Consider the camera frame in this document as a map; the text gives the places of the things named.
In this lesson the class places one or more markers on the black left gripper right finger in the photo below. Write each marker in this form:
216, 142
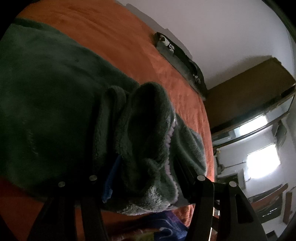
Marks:
220, 207

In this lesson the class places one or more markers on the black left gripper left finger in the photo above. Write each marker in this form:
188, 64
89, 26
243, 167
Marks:
57, 220

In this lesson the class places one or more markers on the grey fleece garment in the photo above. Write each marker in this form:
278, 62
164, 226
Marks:
67, 115

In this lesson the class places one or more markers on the blue patterned cloth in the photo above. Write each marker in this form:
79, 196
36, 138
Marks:
153, 214

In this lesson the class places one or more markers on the dark wooden cabinet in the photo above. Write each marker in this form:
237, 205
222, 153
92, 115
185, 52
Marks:
247, 95

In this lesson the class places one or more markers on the orange bed blanket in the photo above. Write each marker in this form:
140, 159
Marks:
118, 36

